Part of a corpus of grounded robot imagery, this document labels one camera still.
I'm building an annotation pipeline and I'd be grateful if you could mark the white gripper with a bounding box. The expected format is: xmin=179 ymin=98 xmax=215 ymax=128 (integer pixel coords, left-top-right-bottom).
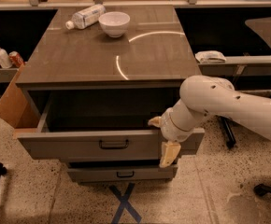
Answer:
xmin=148 ymin=100 xmax=207 ymax=168

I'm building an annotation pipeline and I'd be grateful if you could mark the grey top drawer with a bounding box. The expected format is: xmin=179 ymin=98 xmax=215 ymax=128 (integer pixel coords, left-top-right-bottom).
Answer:
xmin=13 ymin=91 xmax=206 ymax=163

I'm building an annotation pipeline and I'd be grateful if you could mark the grey drawer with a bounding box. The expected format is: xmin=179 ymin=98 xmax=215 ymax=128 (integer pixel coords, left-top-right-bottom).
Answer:
xmin=67 ymin=165 xmax=178 ymax=183
xmin=13 ymin=91 xmax=206 ymax=163

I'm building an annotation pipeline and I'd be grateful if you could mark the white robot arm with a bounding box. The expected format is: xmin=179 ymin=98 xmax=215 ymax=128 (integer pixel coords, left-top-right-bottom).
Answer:
xmin=148 ymin=76 xmax=271 ymax=168

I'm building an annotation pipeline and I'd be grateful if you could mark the grey bottom drawer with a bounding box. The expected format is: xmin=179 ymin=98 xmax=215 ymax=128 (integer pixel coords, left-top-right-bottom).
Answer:
xmin=67 ymin=165 xmax=178 ymax=183

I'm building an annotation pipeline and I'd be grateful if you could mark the grey drawer cabinet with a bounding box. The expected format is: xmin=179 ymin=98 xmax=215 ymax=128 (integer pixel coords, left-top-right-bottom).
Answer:
xmin=15 ymin=5 xmax=204 ymax=184

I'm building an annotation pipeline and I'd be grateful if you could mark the black table leg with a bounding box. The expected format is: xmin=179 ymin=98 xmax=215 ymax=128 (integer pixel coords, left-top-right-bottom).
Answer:
xmin=221 ymin=117 xmax=236 ymax=149

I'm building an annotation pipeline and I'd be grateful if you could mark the folded white cloth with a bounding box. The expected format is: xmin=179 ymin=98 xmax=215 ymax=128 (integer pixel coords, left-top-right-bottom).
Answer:
xmin=195 ymin=50 xmax=226 ymax=63

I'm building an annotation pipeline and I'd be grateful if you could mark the black chair base right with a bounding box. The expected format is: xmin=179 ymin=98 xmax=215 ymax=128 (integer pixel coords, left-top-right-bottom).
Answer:
xmin=253 ymin=184 xmax=271 ymax=196

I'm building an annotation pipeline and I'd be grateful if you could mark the white ceramic bowl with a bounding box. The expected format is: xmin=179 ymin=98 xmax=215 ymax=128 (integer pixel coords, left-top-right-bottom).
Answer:
xmin=99 ymin=11 xmax=130 ymax=38

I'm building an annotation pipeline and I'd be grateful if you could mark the clear plastic water bottle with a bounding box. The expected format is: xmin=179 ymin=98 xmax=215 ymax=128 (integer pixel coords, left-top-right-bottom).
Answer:
xmin=65 ymin=4 xmax=106 ymax=30

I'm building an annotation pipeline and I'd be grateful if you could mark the brown cardboard box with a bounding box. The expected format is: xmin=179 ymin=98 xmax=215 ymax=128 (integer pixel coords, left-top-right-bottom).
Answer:
xmin=0 ymin=65 xmax=39 ymax=129

